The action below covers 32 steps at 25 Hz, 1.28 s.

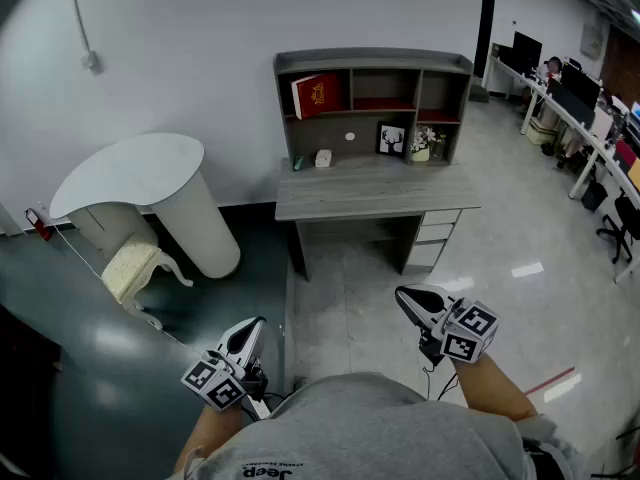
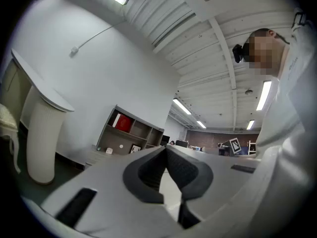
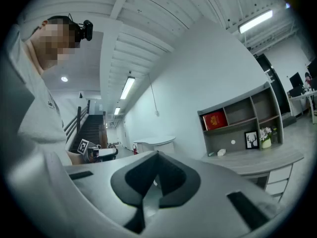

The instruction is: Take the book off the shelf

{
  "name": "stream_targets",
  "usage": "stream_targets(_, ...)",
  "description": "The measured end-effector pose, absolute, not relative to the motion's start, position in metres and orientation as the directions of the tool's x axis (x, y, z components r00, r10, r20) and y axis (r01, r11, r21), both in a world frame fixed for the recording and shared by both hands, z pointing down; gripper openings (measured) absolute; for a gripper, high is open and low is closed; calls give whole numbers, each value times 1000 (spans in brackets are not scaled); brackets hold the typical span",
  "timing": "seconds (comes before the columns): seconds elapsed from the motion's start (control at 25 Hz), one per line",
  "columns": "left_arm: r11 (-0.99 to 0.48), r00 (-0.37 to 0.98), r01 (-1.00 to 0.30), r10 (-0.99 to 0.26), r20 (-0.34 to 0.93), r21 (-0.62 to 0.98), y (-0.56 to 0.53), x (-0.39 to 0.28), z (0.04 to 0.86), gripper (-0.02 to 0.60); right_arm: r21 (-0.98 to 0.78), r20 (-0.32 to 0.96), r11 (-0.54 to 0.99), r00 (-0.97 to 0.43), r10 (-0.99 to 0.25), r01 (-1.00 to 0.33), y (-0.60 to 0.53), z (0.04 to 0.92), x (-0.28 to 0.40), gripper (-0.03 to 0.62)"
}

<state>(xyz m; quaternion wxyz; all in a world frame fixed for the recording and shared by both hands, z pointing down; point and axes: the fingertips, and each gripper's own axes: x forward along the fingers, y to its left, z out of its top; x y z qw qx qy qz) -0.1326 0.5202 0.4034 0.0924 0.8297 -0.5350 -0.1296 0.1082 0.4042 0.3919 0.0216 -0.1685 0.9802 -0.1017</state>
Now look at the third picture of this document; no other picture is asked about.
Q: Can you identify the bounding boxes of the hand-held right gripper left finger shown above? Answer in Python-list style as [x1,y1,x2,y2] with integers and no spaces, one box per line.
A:
[7,150,159,238]

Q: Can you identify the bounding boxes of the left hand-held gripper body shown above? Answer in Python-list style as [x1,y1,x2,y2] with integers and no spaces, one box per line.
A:
[77,138,100,163]

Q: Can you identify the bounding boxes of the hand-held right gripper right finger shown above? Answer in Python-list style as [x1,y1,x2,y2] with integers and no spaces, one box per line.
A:
[141,150,285,238]

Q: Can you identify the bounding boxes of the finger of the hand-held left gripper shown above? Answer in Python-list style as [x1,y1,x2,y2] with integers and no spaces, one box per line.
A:
[98,148,119,162]

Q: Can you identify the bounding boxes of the red book with gold ornament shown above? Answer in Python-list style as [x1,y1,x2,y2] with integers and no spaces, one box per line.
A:
[203,111,228,131]

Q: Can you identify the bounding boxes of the grey wooden shelf unit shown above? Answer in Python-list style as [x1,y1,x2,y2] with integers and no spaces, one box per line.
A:
[197,81,284,158]

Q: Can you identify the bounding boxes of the person's left forearm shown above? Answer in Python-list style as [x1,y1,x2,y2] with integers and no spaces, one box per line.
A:
[66,151,86,166]

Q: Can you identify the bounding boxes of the black rectangular panel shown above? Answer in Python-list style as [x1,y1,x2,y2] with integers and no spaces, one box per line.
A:
[289,72,304,89]

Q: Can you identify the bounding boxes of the dark staircase with railing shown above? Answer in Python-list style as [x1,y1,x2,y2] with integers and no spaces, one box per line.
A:
[63,98,107,154]

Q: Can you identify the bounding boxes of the person's grey sweatshirt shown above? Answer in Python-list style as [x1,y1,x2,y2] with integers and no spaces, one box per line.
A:
[7,25,72,167]

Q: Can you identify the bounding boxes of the framed deer picture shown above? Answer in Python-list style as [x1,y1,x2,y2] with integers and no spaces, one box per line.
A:
[244,130,260,150]

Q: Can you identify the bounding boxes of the white flowers in white pot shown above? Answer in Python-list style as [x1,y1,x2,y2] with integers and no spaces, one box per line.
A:
[259,127,272,149]

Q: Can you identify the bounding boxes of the person's head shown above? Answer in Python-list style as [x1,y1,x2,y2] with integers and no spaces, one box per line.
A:
[29,15,82,71]

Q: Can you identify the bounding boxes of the black door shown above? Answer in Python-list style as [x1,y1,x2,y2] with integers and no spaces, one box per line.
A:
[255,53,290,118]

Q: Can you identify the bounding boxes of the white office table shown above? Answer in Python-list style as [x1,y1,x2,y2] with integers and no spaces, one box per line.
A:
[287,90,317,118]

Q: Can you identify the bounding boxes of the black head-worn camera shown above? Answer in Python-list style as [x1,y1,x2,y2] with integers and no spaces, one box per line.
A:
[68,13,94,42]

